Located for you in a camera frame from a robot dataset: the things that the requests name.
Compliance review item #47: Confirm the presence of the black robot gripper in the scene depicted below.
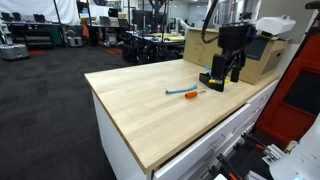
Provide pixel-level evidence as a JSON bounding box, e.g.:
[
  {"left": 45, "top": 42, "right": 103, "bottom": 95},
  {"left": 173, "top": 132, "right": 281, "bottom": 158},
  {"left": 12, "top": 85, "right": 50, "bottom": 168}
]
[{"left": 211, "top": 24, "right": 256, "bottom": 83}]

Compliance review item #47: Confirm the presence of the orange handled screwdriver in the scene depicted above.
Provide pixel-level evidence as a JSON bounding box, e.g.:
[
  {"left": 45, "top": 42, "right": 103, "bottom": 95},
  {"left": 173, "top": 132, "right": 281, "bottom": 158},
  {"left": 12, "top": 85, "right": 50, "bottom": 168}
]
[{"left": 184, "top": 90, "right": 206, "bottom": 99}]

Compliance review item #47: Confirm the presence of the cardboard box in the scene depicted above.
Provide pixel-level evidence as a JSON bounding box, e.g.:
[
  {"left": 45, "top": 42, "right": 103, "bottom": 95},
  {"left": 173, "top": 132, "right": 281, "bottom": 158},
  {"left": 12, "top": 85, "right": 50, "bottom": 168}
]
[{"left": 182, "top": 27, "right": 290, "bottom": 86}]

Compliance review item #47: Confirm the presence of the white device on box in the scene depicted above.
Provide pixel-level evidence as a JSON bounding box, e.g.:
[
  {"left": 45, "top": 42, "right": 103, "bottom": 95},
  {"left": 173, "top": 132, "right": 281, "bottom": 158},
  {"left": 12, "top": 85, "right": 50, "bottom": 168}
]
[{"left": 256, "top": 15, "right": 296, "bottom": 35}]

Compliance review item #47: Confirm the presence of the red tool cabinet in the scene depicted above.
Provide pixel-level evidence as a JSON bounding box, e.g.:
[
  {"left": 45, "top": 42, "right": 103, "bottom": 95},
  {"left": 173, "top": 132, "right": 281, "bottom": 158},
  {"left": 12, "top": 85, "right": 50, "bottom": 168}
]
[{"left": 256, "top": 27, "right": 320, "bottom": 144}]

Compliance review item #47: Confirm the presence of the cluttered black background desk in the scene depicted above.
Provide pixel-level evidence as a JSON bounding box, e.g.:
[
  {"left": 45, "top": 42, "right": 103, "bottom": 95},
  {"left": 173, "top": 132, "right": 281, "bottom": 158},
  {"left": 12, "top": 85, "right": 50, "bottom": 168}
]
[{"left": 119, "top": 9, "right": 186, "bottom": 66}]

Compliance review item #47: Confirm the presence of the white drawer cabinet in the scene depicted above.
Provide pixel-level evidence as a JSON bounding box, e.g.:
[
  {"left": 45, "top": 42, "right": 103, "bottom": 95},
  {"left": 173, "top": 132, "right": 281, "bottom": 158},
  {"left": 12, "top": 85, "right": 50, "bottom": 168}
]
[{"left": 91, "top": 79, "right": 280, "bottom": 180}]

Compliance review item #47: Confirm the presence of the grey round floor robot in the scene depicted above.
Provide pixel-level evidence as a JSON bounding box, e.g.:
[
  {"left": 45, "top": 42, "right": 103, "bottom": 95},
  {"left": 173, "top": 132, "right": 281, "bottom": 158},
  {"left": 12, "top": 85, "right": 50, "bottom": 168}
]
[{"left": 0, "top": 35, "right": 30, "bottom": 61}]

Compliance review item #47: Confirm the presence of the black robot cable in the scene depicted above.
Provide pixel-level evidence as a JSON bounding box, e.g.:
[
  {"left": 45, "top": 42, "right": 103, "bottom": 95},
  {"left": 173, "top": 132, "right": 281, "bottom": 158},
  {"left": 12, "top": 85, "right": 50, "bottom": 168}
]
[{"left": 200, "top": 0, "right": 221, "bottom": 45}]

